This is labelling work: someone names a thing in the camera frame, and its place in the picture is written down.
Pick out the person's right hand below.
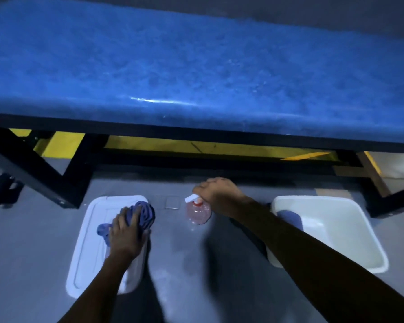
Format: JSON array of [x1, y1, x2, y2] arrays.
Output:
[[192, 177, 255, 220]]

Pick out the pink spray bottle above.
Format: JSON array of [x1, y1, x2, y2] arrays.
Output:
[[184, 193, 212, 226]]

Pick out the white plastic storage box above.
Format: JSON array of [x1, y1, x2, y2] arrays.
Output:
[[266, 195, 390, 275]]

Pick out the blue padded bench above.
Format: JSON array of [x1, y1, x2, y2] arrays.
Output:
[[0, 0, 404, 219]]

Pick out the white box lid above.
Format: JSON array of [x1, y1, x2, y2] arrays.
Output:
[[66, 195, 150, 299]]

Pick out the person's left forearm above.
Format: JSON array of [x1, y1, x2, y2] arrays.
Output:
[[57, 253, 137, 323]]

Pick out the person's right forearm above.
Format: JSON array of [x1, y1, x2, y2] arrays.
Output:
[[234, 197, 404, 323]]

